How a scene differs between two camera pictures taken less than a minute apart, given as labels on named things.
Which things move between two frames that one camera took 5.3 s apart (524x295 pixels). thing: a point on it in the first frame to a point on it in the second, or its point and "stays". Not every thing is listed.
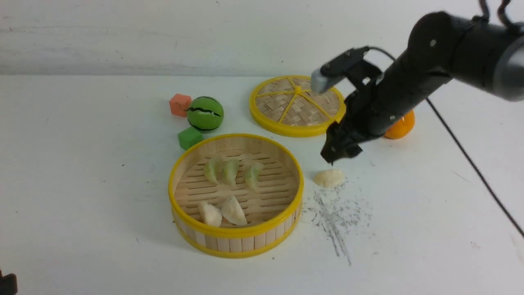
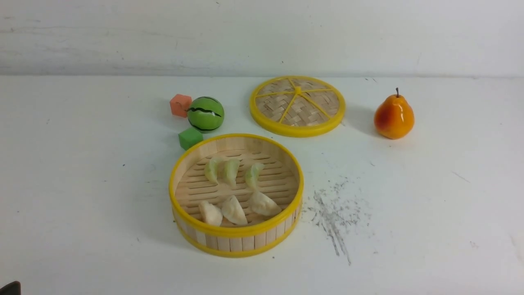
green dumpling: [229, 170] stays
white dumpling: [329, 178] to [263, 206]
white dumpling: [232, 211] stays
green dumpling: [252, 175] stays
